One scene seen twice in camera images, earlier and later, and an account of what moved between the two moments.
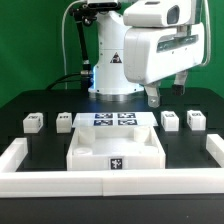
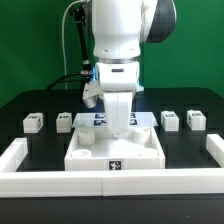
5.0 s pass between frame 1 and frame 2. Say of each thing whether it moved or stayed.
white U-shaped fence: stayed
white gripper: moved
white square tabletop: stayed
